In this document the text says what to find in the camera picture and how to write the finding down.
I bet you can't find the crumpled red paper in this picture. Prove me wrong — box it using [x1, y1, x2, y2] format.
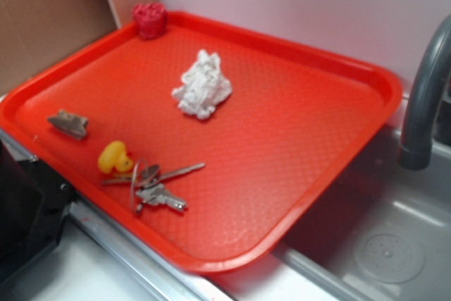
[132, 3, 168, 39]

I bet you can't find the brown cardboard panel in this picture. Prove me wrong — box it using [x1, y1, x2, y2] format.
[1, 0, 157, 94]

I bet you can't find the brown bark piece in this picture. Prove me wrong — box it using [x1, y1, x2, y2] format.
[47, 109, 89, 140]

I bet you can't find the crumpled white paper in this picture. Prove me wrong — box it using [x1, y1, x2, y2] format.
[171, 49, 233, 121]

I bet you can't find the yellow rubber duck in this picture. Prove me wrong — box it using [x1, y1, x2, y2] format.
[97, 140, 135, 174]

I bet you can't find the red plastic tray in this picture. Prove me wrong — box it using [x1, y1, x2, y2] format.
[1, 12, 402, 275]

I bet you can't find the silver key bunch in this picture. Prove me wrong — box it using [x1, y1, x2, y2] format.
[101, 159, 206, 214]

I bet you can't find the grey sink faucet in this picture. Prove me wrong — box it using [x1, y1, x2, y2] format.
[397, 16, 450, 171]

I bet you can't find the grey sink basin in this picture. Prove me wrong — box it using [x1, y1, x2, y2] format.
[274, 107, 450, 300]

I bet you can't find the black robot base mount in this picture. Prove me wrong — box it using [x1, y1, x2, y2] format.
[1, 144, 74, 270]

